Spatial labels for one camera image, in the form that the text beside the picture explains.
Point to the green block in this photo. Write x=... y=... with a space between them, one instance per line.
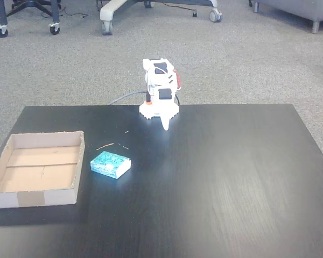
x=110 y=162

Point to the shallow cardboard box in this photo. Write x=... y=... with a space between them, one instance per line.
x=40 y=172

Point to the long wood splinter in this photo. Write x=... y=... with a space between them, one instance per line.
x=105 y=146

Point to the white wheeled base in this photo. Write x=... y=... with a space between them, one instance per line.
x=110 y=9

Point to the dark table leg with caster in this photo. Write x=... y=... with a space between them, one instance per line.
x=55 y=13
x=1 y=13

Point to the black office chair base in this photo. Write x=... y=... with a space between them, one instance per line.
x=32 y=4

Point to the grey sofa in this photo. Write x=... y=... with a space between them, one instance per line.
x=298 y=6

